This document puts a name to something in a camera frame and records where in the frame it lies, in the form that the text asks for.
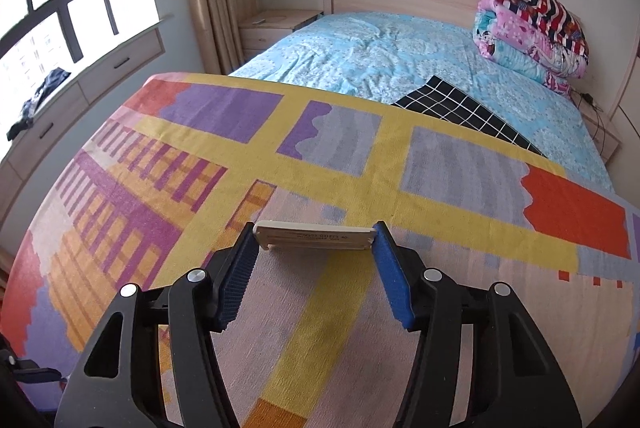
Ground left wooden nightstand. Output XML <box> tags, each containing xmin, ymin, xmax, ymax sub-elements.
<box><xmin>239</xmin><ymin>9</ymin><xmax>323</xmax><ymax>61</ymax></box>

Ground beige card box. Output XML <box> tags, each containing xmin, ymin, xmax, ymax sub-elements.
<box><xmin>254</xmin><ymin>220</ymin><xmax>375</xmax><ymax>251</ymax></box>

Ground folded colourful quilts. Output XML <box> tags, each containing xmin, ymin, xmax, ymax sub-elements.
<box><xmin>473</xmin><ymin>0</ymin><xmax>589</xmax><ymax>98</ymax></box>

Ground dark blue cloth on sill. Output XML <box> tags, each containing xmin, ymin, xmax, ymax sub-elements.
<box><xmin>6</xmin><ymin>68</ymin><xmax>70</xmax><ymax>141</ymax></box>

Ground wooden window seat drawers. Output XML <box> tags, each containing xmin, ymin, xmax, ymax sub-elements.
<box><xmin>1</xmin><ymin>24</ymin><xmax>165</xmax><ymax>217</ymax></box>

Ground wooden nightstand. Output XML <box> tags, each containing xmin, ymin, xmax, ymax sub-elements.
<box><xmin>572</xmin><ymin>92</ymin><xmax>622</xmax><ymax>165</ymax></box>
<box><xmin>239</xmin><ymin>9</ymin><xmax>323</xmax><ymax>61</ymax></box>

